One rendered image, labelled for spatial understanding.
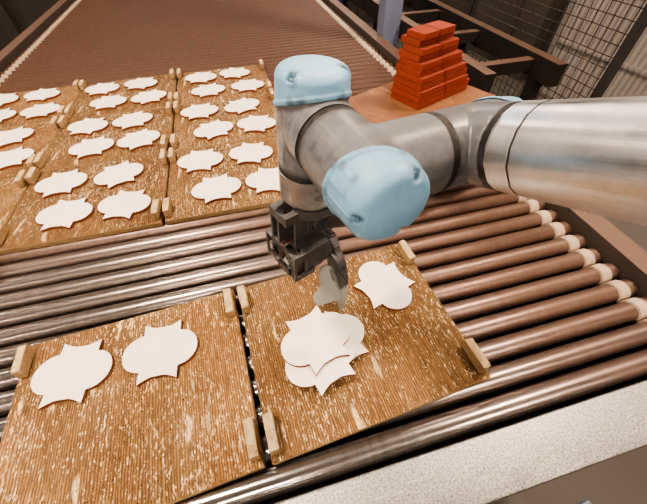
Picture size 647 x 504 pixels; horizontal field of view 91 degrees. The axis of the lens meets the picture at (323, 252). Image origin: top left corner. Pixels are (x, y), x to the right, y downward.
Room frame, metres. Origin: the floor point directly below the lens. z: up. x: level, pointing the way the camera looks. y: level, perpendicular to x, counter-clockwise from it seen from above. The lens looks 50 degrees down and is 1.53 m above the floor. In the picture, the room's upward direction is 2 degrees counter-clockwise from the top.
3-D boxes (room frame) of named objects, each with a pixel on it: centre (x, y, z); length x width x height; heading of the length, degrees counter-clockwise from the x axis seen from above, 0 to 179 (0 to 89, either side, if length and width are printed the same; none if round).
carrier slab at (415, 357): (0.30, -0.05, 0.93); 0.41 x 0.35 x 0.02; 108
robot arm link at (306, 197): (0.32, 0.01, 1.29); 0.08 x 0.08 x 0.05
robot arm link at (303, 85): (0.32, 0.01, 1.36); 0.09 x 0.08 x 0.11; 24
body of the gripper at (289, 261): (0.32, 0.03, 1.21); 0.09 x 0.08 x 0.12; 128
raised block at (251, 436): (0.10, 0.12, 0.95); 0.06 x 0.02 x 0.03; 17
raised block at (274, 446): (0.11, 0.09, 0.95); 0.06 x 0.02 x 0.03; 18
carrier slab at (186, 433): (0.17, 0.35, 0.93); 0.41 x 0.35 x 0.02; 107
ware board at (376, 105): (1.00, -0.37, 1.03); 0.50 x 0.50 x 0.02; 36
